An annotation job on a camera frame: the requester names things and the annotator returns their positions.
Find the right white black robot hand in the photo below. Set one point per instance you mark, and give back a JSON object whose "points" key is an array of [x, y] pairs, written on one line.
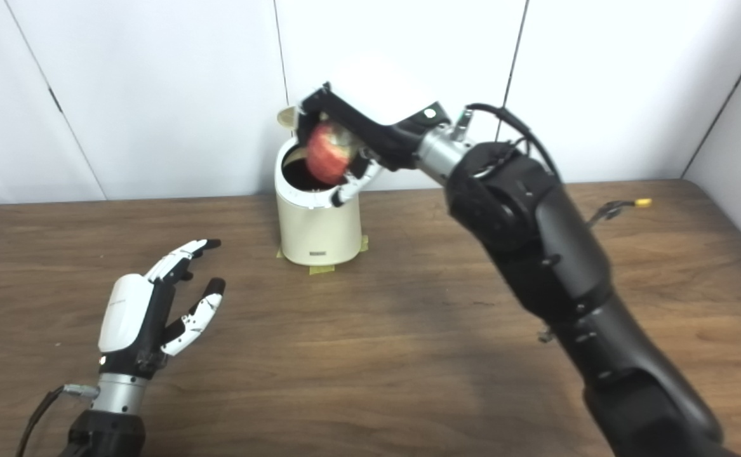
{"points": [[383, 95]]}

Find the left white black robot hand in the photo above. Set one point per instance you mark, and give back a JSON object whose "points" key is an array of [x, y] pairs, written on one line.
{"points": [[126, 311]]}

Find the red apple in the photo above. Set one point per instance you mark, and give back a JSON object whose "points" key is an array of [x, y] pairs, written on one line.
{"points": [[327, 155]]}

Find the cream round bin lid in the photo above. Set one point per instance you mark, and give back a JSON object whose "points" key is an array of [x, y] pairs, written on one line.
{"points": [[286, 117]]}

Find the cream-colored round bin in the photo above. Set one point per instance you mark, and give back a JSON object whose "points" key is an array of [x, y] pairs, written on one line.
{"points": [[319, 222]]}

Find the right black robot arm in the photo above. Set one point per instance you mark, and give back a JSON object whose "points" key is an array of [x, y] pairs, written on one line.
{"points": [[554, 254]]}

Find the black wall hinge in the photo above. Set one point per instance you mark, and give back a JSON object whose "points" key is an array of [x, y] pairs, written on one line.
{"points": [[55, 99]]}

